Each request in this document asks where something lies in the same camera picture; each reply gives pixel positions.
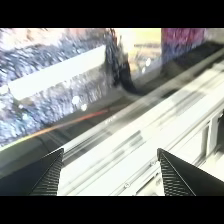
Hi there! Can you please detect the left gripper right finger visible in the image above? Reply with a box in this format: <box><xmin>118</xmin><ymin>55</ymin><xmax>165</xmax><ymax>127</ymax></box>
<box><xmin>156</xmin><ymin>147</ymin><xmax>224</xmax><ymax>197</ymax></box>

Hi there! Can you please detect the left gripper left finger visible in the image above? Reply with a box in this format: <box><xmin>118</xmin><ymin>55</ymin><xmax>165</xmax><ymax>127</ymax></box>
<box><xmin>0</xmin><ymin>147</ymin><xmax>65</xmax><ymax>197</ymax></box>

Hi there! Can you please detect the silver frame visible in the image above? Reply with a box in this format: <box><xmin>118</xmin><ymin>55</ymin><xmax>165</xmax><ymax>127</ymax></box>
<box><xmin>56</xmin><ymin>47</ymin><xmax>224</xmax><ymax>197</ymax></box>

